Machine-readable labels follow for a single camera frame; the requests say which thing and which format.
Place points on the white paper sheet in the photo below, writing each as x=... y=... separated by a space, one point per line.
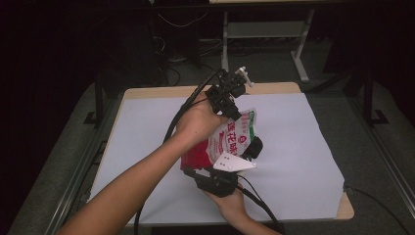
x=293 y=147

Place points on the person's right hand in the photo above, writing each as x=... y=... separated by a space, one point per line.
x=233 y=205

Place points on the black metal stand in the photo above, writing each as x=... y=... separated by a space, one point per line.
x=368 y=98
x=98 y=104

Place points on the pink and white seasoning packet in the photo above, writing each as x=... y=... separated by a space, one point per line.
x=228 y=140

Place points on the person's left hand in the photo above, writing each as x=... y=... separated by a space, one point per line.
x=195 y=124

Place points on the clear jar with black lid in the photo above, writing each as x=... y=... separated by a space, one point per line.
x=253 y=148

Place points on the white metal desk frame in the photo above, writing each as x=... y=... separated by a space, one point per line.
x=266 y=29

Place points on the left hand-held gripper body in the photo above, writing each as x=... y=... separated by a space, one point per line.
x=225 y=93

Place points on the wooden table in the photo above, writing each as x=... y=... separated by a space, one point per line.
x=156 y=90

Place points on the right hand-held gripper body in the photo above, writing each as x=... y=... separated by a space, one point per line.
x=220 y=182

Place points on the grey metal rail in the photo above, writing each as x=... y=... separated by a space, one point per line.
x=386 y=156
x=76 y=182

